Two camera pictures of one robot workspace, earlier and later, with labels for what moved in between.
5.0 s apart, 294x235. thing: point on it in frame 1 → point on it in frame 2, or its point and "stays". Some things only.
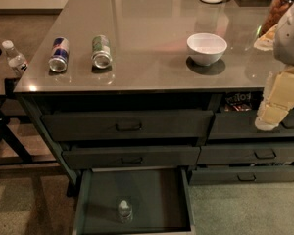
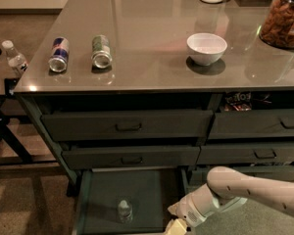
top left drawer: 170,124 stays
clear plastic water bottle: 124,211 stays
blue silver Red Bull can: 60,54 stays
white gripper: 291,38 → 190,211
